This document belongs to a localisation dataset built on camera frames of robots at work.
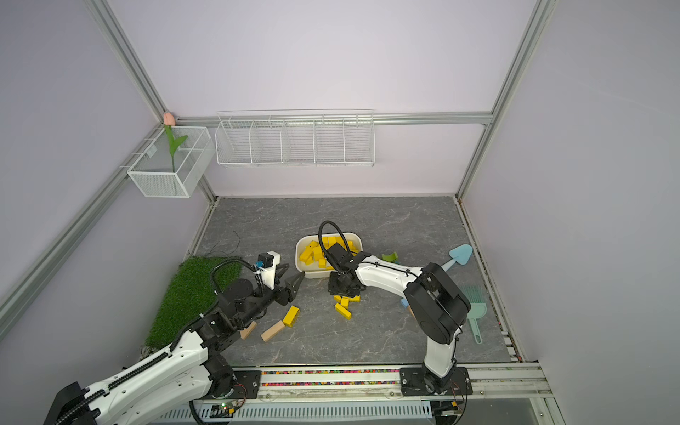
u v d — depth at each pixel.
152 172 0.75
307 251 0.97
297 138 0.99
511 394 0.74
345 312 0.85
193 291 0.89
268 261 0.63
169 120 0.89
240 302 0.56
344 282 0.66
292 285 0.69
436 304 0.47
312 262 0.98
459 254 1.02
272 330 0.83
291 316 0.85
